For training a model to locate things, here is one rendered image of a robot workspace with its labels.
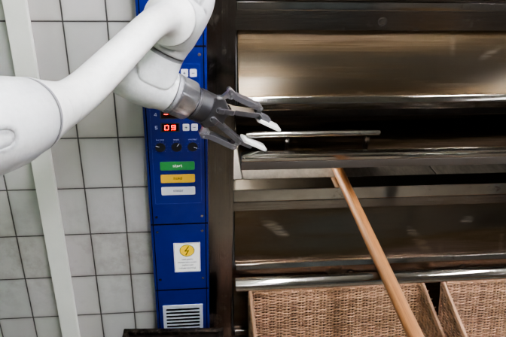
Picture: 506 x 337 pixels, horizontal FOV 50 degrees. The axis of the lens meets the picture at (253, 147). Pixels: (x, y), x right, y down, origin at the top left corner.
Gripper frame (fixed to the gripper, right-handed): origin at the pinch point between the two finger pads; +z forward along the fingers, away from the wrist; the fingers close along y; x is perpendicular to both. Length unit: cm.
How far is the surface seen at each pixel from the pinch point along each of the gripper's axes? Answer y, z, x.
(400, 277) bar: 5.7, 29.9, 34.5
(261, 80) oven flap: -8.9, -1.7, -10.7
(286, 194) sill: 15.7, 23.2, -6.1
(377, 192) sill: 2.0, 45.0, 0.0
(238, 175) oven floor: 20.8, 13.7, -17.1
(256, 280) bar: 22.4, 3.2, 26.1
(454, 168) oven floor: -14, 68, -3
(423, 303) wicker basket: 24, 76, 15
